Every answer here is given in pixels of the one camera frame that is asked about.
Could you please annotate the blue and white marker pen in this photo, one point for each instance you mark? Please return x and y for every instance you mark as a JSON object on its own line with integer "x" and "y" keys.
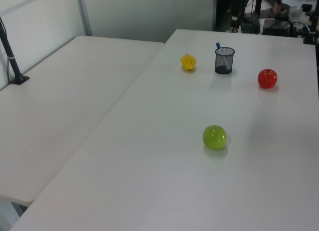
{"x": 218, "y": 45}

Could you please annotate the black mesh pen cup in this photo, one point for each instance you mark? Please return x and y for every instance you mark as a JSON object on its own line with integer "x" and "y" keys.
{"x": 231, "y": 62}

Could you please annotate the yellow toy starfruit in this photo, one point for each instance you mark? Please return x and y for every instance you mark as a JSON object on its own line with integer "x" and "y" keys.
{"x": 188, "y": 62}

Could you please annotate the green toy apple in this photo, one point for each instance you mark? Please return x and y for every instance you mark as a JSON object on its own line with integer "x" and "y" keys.
{"x": 214, "y": 137}

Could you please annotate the white side table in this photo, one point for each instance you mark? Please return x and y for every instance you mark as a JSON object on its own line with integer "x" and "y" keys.
{"x": 62, "y": 103}

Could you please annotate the red toy apple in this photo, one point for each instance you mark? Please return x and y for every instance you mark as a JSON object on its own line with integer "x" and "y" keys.
{"x": 267, "y": 78}

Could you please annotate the dark equipment block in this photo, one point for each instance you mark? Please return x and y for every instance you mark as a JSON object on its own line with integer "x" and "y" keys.
{"x": 249, "y": 26}

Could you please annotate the black box device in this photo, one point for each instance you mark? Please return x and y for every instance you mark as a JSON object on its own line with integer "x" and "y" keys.
{"x": 274, "y": 29}

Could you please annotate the thin black pole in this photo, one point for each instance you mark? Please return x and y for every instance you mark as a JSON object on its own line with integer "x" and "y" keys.
{"x": 258, "y": 4}

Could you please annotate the clear plastic cup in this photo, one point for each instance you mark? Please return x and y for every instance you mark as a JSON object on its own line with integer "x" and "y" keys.
{"x": 295, "y": 14}

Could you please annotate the black clamp stand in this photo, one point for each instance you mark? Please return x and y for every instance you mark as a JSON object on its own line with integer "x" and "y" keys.
{"x": 310, "y": 37}

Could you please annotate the light blue paper sheet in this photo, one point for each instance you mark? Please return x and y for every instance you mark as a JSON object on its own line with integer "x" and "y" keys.
{"x": 291, "y": 1}

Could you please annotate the gray metal partition post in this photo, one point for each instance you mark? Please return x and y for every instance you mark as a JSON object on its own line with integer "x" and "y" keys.
{"x": 83, "y": 14}

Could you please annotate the black camera pole with base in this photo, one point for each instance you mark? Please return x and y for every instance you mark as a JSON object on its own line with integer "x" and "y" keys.
{"x": 12, "y": 62}

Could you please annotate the gray metal partition rail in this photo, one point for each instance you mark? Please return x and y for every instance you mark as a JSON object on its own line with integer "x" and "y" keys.
{"x": 25, "y": 2}

